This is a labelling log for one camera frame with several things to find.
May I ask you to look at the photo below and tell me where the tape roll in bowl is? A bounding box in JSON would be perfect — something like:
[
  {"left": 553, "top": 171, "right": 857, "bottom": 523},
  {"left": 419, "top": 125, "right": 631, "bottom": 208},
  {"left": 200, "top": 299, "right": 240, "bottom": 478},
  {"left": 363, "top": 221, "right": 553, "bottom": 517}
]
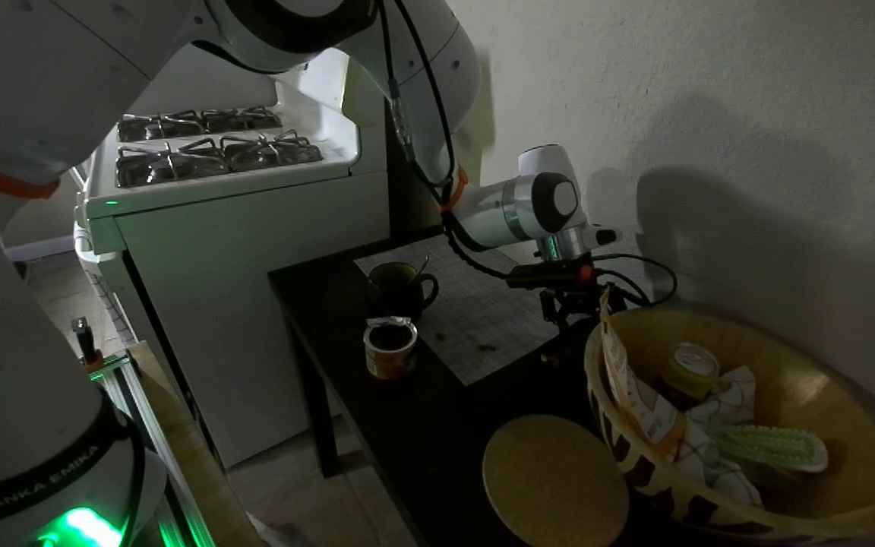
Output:
[{"left": 663, "top": 339, "right": 720, "bottom": 397}]

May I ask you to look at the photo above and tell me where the open tin can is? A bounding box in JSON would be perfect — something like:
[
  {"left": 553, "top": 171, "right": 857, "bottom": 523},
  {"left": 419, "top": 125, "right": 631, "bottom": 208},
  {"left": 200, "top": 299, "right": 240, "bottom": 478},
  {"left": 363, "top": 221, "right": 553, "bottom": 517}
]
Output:
[{"left": 363, "top": 316, "right": 419, "bottom": 379}]

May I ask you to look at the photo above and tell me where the large wooden bowl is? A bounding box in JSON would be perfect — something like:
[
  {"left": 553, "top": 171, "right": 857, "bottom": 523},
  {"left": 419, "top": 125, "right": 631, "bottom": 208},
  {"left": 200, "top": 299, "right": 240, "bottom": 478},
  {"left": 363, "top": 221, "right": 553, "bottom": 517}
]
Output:
[{"left": 584, "top": 306, "right": 875, "bottom": 543}]

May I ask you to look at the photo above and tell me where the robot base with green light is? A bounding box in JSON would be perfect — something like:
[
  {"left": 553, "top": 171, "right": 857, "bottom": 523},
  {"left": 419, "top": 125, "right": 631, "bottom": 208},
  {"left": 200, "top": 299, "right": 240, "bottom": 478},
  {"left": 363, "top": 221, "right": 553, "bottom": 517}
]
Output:
[{"left": 0, "top": 253, "right": 164, "bottom": 547}]

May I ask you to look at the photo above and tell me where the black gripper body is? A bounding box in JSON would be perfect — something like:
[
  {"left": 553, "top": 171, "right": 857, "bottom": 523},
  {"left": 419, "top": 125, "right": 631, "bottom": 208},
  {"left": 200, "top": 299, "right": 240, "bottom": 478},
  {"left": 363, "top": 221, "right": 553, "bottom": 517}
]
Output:
[{"left": 506, "top": 258, "right": 627, "bottom": 327}]

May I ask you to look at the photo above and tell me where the dark green mug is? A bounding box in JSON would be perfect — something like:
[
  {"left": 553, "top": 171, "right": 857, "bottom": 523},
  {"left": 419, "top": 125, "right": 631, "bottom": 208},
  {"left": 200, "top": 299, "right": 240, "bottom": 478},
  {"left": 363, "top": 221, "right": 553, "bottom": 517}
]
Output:
[{"left": 368, "top": 260, "right": 441, "bottom": 321}]

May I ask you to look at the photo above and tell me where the green striped packet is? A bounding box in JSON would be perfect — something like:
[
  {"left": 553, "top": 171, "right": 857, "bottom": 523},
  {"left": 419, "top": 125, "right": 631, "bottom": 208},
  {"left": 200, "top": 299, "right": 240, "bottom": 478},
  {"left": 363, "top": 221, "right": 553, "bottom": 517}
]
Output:
[{"left": 713, "top": 426, "right": 829, "bottom": 475}]

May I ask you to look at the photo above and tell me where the white gas stove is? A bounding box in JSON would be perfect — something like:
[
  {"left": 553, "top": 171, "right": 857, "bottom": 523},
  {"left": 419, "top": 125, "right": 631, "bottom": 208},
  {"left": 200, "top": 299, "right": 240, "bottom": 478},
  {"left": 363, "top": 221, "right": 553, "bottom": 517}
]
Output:
[{"left": 83, "top": 47, "right": 388, "bottom": 469}]

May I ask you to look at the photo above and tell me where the white printed packet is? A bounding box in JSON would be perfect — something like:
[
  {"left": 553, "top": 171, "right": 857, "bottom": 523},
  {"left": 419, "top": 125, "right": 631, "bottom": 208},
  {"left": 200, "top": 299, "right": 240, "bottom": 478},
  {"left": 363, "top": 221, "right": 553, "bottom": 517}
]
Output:
[{"left": 603, "top": 320, "right": 685, "bottom": 459}]

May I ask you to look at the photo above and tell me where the grey checked place mat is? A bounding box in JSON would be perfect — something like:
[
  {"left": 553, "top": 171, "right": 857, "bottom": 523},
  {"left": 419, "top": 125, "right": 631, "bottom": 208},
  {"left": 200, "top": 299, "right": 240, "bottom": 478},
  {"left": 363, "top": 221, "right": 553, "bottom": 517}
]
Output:
[{"left": 360, "top": 237, "right": 557, "bottom": 386}]

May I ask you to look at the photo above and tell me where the black side table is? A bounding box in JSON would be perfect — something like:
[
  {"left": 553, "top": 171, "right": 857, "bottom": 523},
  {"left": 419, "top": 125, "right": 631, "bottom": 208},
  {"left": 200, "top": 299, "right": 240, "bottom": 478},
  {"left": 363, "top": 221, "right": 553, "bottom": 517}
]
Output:
[{"left": 270, "top": 235, "right": 594, "bottom": 547}]

